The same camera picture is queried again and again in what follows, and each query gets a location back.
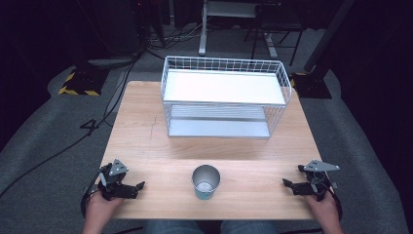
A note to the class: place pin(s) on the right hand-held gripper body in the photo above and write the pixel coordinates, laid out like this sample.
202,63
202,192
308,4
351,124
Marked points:
316,175

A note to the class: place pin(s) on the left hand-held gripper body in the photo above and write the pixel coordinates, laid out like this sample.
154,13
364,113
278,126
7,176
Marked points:
114,177

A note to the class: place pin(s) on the metal cup with teal base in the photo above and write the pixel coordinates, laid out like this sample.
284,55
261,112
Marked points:
206,182

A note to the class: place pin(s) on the person's right hand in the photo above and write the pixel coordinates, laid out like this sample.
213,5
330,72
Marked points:
324,209

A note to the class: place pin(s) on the person's left hand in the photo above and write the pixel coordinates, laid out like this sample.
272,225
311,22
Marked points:
101,208

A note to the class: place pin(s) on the person's legs in jeans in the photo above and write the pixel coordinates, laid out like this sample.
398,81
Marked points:
207,227

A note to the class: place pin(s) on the dark metal stand pole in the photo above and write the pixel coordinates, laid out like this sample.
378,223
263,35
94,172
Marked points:
328,35

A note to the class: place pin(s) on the black chair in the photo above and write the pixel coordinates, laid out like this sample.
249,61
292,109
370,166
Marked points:
276,22

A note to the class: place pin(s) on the black yellow striped base plate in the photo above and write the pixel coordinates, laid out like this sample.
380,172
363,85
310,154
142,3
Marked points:
311,86
82,83

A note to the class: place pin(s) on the white desk frame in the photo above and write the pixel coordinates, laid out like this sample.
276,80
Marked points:
207,19

